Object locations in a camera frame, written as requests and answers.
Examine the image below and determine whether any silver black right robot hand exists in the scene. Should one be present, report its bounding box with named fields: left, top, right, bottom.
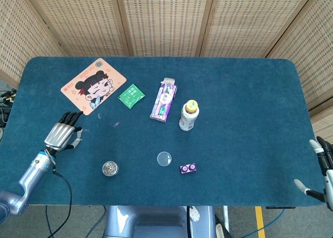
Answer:
left=293, top=136, right=333, bottom=212

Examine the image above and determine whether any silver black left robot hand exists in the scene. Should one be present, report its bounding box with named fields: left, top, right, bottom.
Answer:
left=43, top=111, right=84, bottom=157

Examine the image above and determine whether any round container of paperclips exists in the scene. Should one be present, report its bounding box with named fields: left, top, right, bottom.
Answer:
left=101, top=161, right=119, bottom=177

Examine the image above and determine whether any purple two-stud toy brick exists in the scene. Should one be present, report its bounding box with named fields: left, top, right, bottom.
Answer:
left=180, top=162, right=198, bottom=174

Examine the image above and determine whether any orange cartoon girl mouse pad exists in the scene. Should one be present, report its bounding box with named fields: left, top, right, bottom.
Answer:
left=60, top=57, right=127, bottom=116

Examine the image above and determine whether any green sachet packet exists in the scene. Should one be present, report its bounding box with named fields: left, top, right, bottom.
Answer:
left=118, top=83, right=146, bottom=109

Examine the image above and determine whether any woven bamboo screen panel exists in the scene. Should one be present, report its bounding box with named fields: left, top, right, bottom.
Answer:
left=0, top=0, right=65, bottom=89
left=200, top=0, right=325, bottom=58
left=266, top=0, right=333, bottom=145
left=22, top=0, right=131, bottom=58
left=114, top=0, right=216, bottom=58

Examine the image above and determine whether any clear round plastic lid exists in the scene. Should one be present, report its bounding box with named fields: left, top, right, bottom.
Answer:
left=157, top=151, right=172, bottom=167

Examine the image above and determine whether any purple toothpaste box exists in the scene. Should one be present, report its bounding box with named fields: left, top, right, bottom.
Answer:
left=149, top=77, right=178, bottom=123

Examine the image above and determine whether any white table leg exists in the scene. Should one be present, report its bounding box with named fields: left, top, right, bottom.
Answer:
left=222, top=206, right=230, bottom=232

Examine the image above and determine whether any blue carpet tablecloth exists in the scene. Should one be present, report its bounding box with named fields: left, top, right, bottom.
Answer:
left=0, top=56, right=329, bottom=207

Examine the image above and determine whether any grey blue robot torso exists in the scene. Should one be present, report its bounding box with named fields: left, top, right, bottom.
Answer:
left=103, top=205, right=216, bottom=238

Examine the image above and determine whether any white bottle with yellow cap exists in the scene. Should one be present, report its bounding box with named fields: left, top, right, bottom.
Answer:
left=178, top=99, right=200, bottom=132

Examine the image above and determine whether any white perforated plate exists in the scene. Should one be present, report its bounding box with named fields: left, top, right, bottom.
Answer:
left=189, top=206, right=201, bottom=223

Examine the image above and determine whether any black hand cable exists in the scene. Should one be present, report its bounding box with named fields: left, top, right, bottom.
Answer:
left=49, top=167, right=73, bottom=238

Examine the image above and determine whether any bundle of black cables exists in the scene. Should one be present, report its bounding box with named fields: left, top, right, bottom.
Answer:
left=0, top=89, right=18, bottom=127

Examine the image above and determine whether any blue floor cable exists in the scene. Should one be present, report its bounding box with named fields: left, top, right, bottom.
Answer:
left=244, top=208, right=286, bottom=238

